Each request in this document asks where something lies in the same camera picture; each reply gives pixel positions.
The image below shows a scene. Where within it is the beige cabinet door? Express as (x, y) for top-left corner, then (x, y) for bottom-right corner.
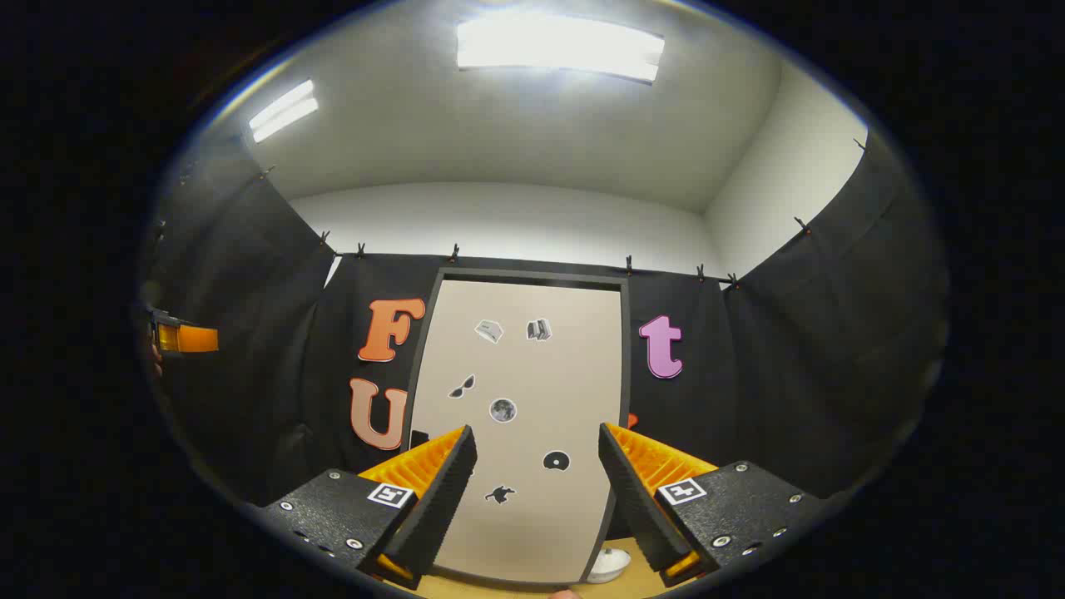
(408, 279), (625, 583)

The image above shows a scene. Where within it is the small ceiling light panel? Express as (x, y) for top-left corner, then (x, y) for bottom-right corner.
(250, 79), (320, 144)

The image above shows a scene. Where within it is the large ceiling light panel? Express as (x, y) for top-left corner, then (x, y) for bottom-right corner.
(456, 15), (665, 84)

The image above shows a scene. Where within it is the white lidded ceramic pot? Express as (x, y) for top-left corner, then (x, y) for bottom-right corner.
(587, 547), (632, 583)

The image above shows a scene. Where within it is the grey cabinet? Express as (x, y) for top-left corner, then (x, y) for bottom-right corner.
(399, 266), (633, 587)

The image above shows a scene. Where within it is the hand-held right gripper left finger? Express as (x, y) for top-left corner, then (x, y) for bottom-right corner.
(250, 424), (479, 590)

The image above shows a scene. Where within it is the black backdrop cloth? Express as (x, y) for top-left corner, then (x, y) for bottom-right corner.
(141, 133), (949, 508)

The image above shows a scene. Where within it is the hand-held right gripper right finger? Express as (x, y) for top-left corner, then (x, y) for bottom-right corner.
(597, 422), (833, 588)

